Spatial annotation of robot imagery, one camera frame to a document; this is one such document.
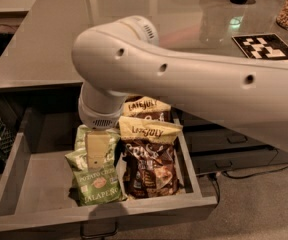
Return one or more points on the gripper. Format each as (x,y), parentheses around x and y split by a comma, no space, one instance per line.
(99,118)

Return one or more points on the rear brown Late July bag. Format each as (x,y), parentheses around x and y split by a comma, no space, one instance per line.
(147,108)

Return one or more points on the brown late july bag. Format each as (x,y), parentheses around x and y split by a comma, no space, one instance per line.
(149,153)
(147,108)

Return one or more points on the green jalapeno chip bag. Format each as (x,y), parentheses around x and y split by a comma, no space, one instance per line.
(94,186)

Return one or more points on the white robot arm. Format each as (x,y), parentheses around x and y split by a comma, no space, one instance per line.
(123,57)

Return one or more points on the grey counter cabinet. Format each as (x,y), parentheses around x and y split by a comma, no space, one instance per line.
(36,69)

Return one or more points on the open grey top drawer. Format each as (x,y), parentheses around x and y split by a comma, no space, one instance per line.
(61,174)

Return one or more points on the black white fiducial marker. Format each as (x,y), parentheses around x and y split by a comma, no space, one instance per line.
(262,46)

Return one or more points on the black drawer handle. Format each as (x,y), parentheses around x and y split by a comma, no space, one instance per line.
(97,230)

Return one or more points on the front brown Late July bag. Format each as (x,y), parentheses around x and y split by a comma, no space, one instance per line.
(149,153)

